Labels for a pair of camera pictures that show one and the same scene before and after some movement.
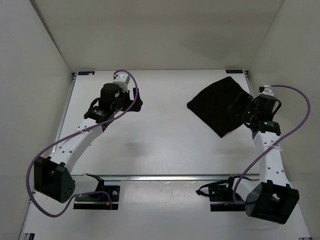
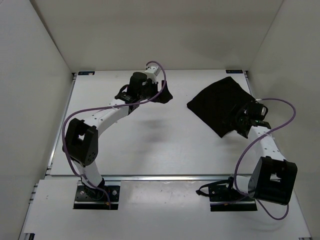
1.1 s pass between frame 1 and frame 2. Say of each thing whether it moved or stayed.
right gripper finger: moved
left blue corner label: stayed
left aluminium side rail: stayed
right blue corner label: stayed
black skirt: stayed
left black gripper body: moved
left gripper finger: moved
